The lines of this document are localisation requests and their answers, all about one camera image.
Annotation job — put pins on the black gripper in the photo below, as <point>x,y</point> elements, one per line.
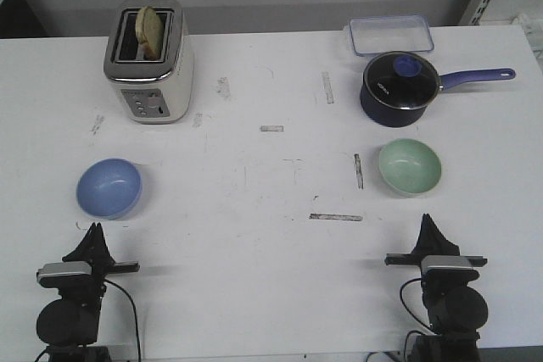
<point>98,258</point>
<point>440,246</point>

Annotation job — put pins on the blue bowl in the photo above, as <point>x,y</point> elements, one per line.
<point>109,189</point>

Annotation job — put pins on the green bowl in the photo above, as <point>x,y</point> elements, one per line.
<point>409,167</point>

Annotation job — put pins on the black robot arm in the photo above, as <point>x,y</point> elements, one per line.
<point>455,310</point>
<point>69,324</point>

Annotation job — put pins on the glass pot lid blue knob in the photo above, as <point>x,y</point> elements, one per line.
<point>402,80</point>

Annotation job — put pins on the cream two-slot toaster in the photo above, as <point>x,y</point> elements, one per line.
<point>151,91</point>

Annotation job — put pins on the clear plastic food container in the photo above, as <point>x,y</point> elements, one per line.
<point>370,36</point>

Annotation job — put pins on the bread slice in toaster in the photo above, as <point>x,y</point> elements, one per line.
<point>149,32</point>

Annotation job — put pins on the black object top left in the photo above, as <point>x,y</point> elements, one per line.
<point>18,20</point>

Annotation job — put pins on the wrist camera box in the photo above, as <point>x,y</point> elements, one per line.
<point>64,274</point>
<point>444,262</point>

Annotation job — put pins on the blue saucepan with handle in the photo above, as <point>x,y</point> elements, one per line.
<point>395,118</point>

